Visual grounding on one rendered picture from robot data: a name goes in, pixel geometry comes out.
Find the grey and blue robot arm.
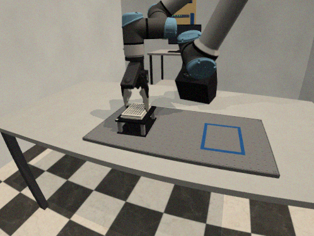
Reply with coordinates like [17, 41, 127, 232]
[120, 0, 248, 89]

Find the blue tape outline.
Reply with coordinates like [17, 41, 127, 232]
[201, 123, 245, 155]

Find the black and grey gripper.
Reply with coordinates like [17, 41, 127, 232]
[121, 56, 149, 112]

